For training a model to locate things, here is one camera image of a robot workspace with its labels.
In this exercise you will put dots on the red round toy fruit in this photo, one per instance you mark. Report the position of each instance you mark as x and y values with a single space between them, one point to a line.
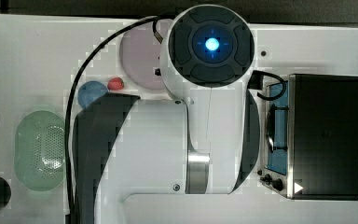
115 84

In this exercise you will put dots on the blue bowl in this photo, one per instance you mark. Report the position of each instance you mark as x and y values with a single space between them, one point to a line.
89 92

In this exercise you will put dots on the black silver toaster oven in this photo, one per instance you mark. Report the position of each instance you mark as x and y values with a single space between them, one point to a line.
310 143

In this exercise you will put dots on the pale purple round plate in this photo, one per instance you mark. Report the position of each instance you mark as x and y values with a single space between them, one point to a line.
139 56

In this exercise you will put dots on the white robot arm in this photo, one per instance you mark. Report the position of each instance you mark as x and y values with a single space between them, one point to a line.
203 138

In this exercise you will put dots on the green plastic strainer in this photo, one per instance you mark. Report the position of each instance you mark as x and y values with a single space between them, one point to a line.
39 151

